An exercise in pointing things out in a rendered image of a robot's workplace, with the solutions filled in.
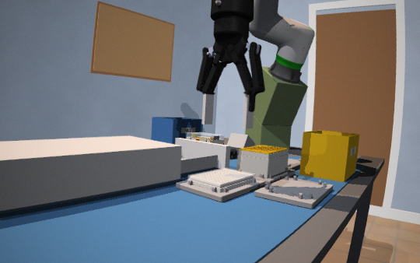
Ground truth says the blue open-top bin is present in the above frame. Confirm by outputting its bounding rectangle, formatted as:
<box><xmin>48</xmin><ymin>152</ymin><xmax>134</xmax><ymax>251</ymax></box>
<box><xmin>151</xmin><ymin>117</ymin><xmax>203</xmax><ymax>145</ymax></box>

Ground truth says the yellow bin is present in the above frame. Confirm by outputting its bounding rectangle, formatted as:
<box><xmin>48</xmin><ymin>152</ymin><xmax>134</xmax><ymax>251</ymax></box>
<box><xmin>299</xmin><ymin>131</ymin><xmax>359</xmax><ymax>182</ymax></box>

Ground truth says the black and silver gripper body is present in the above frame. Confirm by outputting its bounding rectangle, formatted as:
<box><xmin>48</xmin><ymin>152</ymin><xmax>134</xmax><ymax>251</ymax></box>
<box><xmin>213</xmin><ymin>16</ymin><xmax>250</xmax><ymax>64</ymax></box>

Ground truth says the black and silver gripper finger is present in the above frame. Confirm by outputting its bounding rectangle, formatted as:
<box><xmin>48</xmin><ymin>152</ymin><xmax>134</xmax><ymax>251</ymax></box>
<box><xmin>196</xmin><ymin>45</ymin><xmax>227</xmax><ymax>124</ymax></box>
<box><xmin>228</xmin><ymin>42</ymin><xmax>265</xmax><ymax>128</ymax></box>

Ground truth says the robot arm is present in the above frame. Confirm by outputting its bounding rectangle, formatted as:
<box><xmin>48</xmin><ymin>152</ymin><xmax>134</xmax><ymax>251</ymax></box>
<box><xmin>211</xmin><ymin>0</ymin><xmax>315</xmax><ymax>83</ymax></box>

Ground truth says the blue bench mat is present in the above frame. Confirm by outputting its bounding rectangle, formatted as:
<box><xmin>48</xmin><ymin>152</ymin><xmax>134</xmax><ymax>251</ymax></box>
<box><xmin>0</xmin><ymin>165</ymin><xmax>365</xmax><ymax>263</ymax></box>

